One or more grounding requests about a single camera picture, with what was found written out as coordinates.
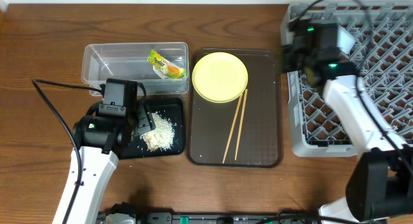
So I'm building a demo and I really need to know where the rice food waste pile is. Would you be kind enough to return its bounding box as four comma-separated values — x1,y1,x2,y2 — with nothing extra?
140,112,176,152

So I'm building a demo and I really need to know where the green yellow snack wrapper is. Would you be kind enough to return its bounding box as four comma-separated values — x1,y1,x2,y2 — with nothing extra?
147,50,185,79

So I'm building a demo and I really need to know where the wooden chopstick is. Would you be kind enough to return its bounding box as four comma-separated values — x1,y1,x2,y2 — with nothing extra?
234,88,248,161
222,93,243,164

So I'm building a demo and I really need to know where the yellow plate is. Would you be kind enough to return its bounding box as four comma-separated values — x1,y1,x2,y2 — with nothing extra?
192,52,248,103

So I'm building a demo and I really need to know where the white cup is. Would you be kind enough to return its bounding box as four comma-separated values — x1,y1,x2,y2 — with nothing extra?
337,26,356,54

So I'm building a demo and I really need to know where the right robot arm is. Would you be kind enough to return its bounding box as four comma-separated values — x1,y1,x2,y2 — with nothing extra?
283,18,412,223

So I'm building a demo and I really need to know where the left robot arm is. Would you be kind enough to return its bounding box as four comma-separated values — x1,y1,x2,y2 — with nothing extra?
53,79,156,223

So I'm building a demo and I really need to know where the black waste tray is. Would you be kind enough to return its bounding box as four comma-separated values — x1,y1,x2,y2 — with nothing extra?
121,98,186,159

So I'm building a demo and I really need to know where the grey dishwasher rack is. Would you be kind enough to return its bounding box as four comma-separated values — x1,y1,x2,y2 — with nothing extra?
281,3,412,157

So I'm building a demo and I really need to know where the clear plastic bin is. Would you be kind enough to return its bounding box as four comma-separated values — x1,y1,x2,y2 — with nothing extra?
81,42,189,95

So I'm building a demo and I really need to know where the dark brown serving tray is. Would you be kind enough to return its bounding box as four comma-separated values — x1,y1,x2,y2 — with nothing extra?
186,49,283,168

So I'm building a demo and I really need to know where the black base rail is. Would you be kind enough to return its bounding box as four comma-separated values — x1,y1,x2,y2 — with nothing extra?
96,203,323,224

